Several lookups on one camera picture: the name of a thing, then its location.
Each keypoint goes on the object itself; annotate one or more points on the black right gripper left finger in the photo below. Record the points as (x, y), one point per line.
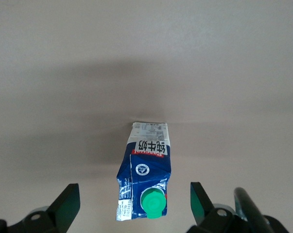
(63, 206)

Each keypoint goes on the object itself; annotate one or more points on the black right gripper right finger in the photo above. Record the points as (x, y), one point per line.
(202, 208)

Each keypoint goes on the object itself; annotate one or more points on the blue white milk carton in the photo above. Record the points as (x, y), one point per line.
(146, 170)

